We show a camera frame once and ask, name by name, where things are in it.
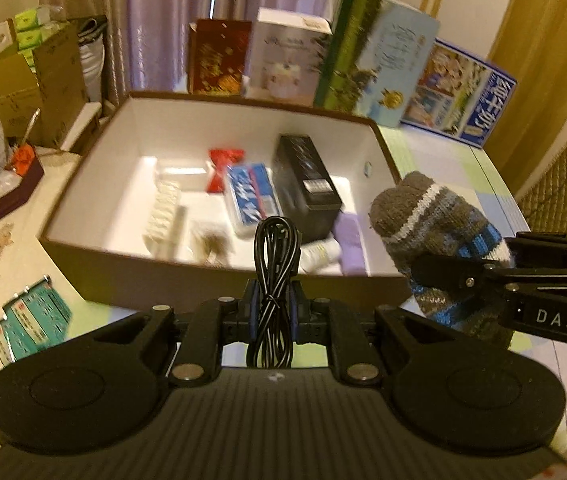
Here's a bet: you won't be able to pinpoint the grey blue knitted hat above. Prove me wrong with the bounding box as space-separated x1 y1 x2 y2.
369 171 513 349

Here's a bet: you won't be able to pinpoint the white pill bottle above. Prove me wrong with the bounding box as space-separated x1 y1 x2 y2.
299 238 341 273

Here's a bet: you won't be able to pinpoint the clear bag of cotton swabs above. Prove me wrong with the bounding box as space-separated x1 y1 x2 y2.
142 180 186 261

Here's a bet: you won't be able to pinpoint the black cable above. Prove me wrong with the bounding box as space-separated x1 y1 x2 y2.
246 214 303 369

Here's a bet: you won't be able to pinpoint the black product box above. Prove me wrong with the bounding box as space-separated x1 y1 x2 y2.
272 134 343 244

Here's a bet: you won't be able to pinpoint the blue white tissue pack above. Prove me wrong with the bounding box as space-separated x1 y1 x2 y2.
224 164 280 238

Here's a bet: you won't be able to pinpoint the red snack packet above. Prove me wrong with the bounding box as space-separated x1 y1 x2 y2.
206 148 244 193

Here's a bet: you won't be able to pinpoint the checkered bed sheet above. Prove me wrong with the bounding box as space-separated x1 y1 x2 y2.
68 127 567 452

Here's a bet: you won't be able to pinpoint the brown cardboard storage box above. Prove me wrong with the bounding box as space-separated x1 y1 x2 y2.
40 92 409 312

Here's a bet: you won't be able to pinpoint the blue milk carton box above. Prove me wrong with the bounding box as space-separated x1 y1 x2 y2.
402 39 517 148

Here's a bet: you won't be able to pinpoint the teal medicine boxes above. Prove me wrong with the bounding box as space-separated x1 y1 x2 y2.
0 275 72 366

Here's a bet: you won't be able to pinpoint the light blue green milk box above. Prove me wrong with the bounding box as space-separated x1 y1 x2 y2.
314 0 440 128

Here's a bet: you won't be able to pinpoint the dark wooden tray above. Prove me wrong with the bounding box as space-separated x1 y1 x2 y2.
0 143 44 219

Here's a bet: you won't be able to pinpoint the white appliance box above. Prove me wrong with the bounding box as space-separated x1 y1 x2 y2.
244 8 331 106

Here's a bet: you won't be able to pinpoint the open brown cardboard carton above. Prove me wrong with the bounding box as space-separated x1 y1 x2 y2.
0 23 87 148

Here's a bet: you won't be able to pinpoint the red gold gift box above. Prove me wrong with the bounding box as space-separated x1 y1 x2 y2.
187 18 252 96

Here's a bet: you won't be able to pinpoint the green tissue packs stack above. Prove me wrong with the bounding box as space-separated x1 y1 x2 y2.
14 4 67 72

